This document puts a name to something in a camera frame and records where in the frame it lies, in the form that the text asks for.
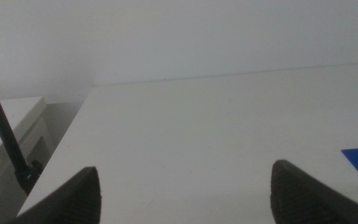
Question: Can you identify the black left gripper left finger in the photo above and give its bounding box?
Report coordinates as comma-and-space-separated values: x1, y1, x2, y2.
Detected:
9, 166, 102, 224

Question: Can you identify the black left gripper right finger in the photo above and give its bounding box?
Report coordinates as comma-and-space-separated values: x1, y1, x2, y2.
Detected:
270, 159, 358, 224

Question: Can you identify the black pole clamp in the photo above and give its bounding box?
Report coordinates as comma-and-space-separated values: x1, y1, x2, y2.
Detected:
14, 159, 45, 195

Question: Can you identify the white side cabinet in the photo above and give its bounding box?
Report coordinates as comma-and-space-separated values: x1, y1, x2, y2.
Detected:
0, 95, 56, 224

